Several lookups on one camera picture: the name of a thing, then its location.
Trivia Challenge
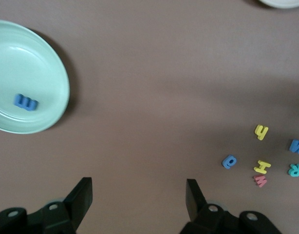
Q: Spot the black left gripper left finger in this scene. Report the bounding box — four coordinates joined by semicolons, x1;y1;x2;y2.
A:
0;177;93;234

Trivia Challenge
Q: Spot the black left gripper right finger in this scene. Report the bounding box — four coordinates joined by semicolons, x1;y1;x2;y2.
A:
178;179;284;234

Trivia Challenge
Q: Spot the blue foam letter a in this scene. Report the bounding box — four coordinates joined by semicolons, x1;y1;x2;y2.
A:
222;154;238;170

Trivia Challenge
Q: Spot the yellow foam letter H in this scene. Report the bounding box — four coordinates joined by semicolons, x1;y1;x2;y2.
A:
254;124;269;141
253;159;272;175

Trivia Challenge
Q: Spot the blue lowercase foam letter m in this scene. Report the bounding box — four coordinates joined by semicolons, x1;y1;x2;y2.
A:
13;94;39;112

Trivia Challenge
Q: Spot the blue uppercase foam letter M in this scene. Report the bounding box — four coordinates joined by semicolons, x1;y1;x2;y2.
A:
287;138;299;156

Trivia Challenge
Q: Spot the green plate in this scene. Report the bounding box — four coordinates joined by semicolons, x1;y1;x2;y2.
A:
0;19;70;135

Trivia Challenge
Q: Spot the beige plate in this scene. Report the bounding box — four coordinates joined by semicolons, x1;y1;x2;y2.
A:
258;0;299;9

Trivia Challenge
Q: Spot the red foam letter w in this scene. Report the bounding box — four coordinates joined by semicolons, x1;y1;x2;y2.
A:
253;174;267;189

